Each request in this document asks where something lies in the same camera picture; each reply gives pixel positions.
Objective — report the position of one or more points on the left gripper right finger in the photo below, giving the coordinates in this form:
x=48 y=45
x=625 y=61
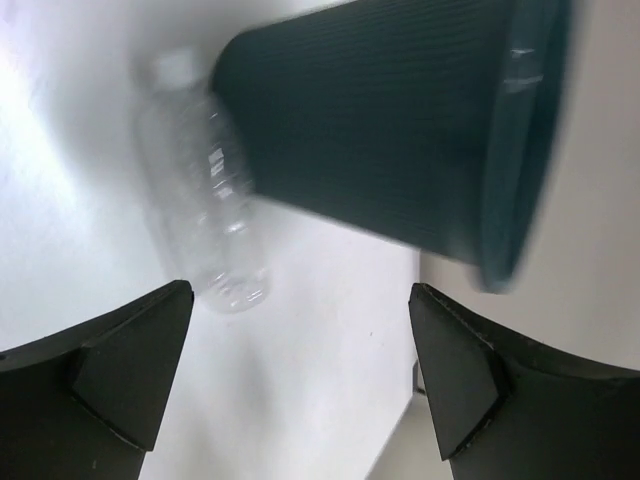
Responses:
x=505 y=406

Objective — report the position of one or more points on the clear crushed plastic bottle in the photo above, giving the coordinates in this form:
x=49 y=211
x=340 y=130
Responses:
x=200 y=187

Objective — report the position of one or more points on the dark teal plastic bin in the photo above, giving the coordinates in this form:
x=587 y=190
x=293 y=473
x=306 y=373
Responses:
x=428 y=122

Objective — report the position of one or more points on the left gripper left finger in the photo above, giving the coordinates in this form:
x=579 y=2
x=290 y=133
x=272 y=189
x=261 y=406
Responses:
x=88 y=402

